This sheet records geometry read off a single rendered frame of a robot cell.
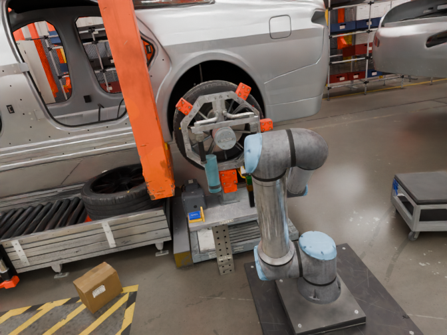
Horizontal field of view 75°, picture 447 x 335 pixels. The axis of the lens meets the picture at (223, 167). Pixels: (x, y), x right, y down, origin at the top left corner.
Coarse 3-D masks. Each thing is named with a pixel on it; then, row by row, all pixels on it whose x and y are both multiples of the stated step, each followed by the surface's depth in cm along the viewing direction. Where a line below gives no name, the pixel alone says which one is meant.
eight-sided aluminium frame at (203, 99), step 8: (200, 96) 191; (208, 96) 189; (216, 96) 190; (224, 96) 191; (232, 96) 191; (200, 104) 190; (240, 104) 194; (248, 104) 195; (192, 112) 191; (256, 112) 198; (184, 120) 192; (184, 128) 194; (184, 136) 196; (184, 144) 198; (192, 152) 204; (200, 160) 204; (232, 160) 215; (240, 160) 211; (224, 168) 210; (232, 168) 211
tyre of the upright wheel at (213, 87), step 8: (200, 88) 195; (208, 88) 195; (216, 88) 196; (224, 88) 197; (232, 88) 198; (184, 96) 207; (192, 96) 195; (248, 96) 202; (192, 104) 197; (256, 104) 205; (176, 112) 202; (176, 120) 200; (176, 128) 201; (176, 136) 204; (176, 144) 208; (184, 152) 209; (192, 160) 212; (200, 168) 216
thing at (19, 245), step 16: (160, 208) 211; (80, 224) 205; (96, 224) 204; (112, 224) 206; (128, 224) 208; (144, 224) 211; (160, 224) 213; (0, 240) 200; (16, 240) 198; (32, 240) 200; (48, 240) 202; (64, 240) 204; (80, 240) 206; (112, 240) 210
